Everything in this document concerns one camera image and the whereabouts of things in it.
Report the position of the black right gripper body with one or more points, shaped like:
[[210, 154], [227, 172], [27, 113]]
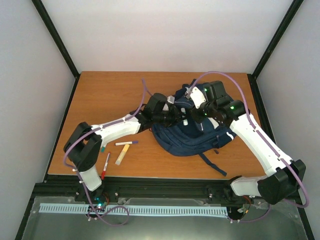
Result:
[[199, 118]]

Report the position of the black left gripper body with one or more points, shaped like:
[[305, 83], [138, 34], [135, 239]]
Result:
[[170, 120]]

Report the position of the navy blue student backpack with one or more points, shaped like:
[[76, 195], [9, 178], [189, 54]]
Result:
[[193, 139]]

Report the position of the yellow highlighter marker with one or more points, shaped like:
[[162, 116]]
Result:
[[122, 154]]

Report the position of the purple capped white marker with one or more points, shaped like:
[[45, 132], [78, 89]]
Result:
[[126, 143]]

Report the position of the red white marker pen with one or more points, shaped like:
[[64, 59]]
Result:
[[105, 166]]

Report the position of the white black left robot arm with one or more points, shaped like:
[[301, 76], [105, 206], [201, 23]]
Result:
[[84, 145]]

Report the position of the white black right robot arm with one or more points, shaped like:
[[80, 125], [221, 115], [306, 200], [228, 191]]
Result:
[[282, 175]]

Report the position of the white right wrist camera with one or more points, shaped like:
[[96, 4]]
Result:
[[197, 95]]

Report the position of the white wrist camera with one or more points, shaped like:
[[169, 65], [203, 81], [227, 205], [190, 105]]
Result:
[[197, 95], [169, 101]]

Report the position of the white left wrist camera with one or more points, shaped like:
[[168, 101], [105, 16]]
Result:
[[169, 101]]

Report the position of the black right corner post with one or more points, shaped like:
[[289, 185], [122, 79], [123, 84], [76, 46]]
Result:
[[277, 36]]

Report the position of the black corner post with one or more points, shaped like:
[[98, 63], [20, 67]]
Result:
[[277, 36], [50, 26]]

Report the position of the light blue slotted cable duct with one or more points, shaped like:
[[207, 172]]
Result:
[[136, 210]]

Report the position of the black aluminium frame rail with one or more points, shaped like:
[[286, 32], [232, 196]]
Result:
[[115, 188]]

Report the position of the black left corner post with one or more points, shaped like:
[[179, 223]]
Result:
[[50, 26]]

